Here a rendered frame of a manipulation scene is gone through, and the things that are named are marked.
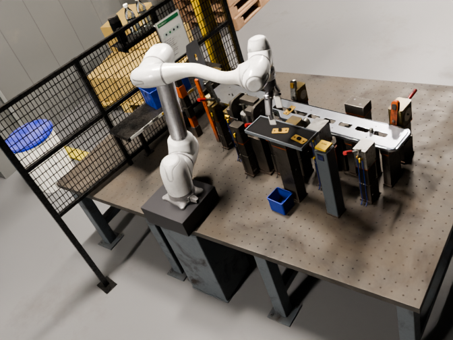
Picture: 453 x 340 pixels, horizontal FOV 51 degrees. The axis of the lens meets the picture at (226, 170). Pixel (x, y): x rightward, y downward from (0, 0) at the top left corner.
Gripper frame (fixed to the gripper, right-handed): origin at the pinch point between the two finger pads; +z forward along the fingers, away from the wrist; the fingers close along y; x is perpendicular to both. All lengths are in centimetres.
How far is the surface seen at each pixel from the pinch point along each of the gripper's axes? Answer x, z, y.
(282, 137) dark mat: -2.4, 10.5, -5.6
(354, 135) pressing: -33.2, 26.5, 14.6
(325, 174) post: -22.9, 26.0, -15.3
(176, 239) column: 72, 71, -26
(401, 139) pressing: -56, 26, 10
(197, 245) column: 56, 68, -31
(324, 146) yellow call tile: -24.2, 10.5, -13.0
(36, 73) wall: 341, 66, 189
